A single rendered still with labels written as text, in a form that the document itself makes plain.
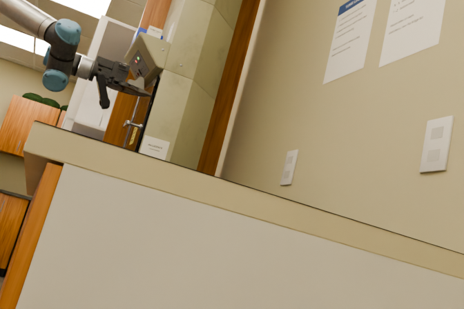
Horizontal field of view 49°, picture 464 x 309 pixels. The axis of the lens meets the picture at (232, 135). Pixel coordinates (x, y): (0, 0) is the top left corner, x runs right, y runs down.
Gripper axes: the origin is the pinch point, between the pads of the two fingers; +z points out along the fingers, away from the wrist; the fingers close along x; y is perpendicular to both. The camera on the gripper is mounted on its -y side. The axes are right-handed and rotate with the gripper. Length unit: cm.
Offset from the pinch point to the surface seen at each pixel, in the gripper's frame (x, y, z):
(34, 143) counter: -109, -40, -27
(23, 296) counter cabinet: -109, -57, -22
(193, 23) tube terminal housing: -4.6, 30.1, 8.1
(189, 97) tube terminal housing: -3.8, 3.6, 14.2
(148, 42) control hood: -4.6, 17.2, -5.2
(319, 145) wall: -46, -10, 45
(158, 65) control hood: -4.6, 10.6, 0.3
